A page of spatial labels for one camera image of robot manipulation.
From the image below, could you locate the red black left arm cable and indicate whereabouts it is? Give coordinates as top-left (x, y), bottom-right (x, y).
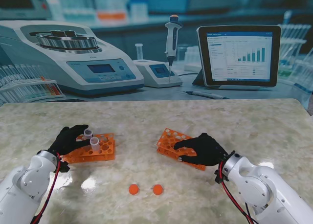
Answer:
top-left (31, 154), bottom-right (62, 224)

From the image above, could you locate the red black right arm cable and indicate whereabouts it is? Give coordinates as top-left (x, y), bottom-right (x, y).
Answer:
top-left (220, 161), bottom-right (256, 224)

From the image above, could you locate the orange test tube rack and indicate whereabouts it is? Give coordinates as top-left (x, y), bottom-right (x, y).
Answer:
top-left (60, 133), bottom-right (116, 164)
top-left (156, 128), bottom-right (207, 171)

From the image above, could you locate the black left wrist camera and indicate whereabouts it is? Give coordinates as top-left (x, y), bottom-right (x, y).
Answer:
top-left (56, 161), bottom-right (70, 173)

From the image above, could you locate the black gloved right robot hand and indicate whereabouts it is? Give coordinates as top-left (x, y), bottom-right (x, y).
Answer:
top-left (173, 133), bottom-right (229, 167)

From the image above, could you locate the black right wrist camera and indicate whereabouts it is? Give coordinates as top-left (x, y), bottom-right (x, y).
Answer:
top-left (214, 169), bottom-right (224, 184)

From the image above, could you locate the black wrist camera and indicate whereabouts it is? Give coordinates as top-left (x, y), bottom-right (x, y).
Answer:
top-left (214, 169), bottom-right (224, 184)
top-left (56, 161), bottom-right (70, 173)

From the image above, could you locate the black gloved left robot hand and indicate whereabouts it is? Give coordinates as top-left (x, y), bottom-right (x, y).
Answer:
top-left (47, 124), bottom-right (90, 156)

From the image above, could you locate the red black arm cable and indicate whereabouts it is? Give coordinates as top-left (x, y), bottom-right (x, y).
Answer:
top-left (220, 161), bottom-right (256, 224)
top-left (31, 154), bottom-right (62, 224)

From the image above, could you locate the printed laboratory backdrop banner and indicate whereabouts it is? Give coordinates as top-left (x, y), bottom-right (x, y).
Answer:
top-left (0, 0), bottom-right (313, 116)

